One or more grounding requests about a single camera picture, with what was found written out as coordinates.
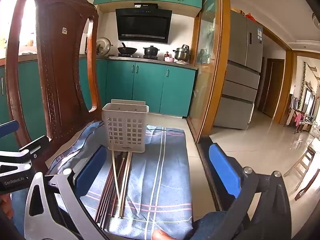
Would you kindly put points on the wooden dining chair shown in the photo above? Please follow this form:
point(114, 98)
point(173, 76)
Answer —
point(291, 115)

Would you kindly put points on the grey refrigerator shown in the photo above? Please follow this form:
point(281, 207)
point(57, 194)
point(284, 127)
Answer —
point(240, 80)

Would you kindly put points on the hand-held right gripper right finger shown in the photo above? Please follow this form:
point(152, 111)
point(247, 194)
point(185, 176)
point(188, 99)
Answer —
point(222, 170)

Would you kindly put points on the white plastic laundry basket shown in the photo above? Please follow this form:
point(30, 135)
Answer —
point(125, 130)

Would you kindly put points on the pink container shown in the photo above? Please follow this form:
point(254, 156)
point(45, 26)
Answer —
point(168, 58)

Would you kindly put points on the black cooking pot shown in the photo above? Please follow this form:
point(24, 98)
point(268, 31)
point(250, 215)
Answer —
point(150, 51)

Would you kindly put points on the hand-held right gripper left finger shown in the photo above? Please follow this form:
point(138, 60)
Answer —
point(90, 172)

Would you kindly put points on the wood framed glass sliding door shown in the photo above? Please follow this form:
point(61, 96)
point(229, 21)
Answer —
point(208, 67)

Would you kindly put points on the round steel lid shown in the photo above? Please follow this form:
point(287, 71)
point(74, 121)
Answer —
point(103, 46)

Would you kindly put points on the brown wooden door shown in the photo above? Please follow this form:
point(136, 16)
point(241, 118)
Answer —
point(271, 87)

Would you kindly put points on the round ceiling light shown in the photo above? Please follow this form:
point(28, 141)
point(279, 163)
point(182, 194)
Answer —
point(316, 21)

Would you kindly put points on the blue plaid cloth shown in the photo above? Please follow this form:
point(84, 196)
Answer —
point(162, 167)

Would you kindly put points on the white adhesive hook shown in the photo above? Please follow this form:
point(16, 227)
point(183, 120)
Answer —
point(64, 30)

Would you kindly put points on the light wooden chopstick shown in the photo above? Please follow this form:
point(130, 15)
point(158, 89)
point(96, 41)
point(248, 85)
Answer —
point(126, 175)
point(114, 175)

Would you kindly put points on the carved brown wooden chair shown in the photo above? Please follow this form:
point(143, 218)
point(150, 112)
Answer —
point(57, 55)

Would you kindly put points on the person's leg in jeans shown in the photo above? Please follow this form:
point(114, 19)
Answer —
point(215, 225)

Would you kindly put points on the pink cloth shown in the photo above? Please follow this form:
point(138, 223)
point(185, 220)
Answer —
point(298, 118)

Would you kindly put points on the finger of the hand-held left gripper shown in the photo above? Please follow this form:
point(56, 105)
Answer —
point(35, 143)
point(10, 128)

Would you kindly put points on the green vine garland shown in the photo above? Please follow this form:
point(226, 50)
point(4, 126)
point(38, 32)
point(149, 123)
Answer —
point(303, 85)

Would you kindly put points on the black wok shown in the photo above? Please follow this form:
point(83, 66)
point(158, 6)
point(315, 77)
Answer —
point(127, 50)

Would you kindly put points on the dark wooden chopstick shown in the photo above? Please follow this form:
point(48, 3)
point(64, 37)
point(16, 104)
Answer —
point(110, 205)
point(119, 180)
point(107, 195)

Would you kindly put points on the teal base cabinet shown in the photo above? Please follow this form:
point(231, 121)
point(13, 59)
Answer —
point(150, 87)

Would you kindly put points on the black range hood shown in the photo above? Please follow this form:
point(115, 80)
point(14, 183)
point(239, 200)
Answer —
point(143, 25)

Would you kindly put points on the stainless steel pot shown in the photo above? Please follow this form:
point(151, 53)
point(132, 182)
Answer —
point(182, 53)

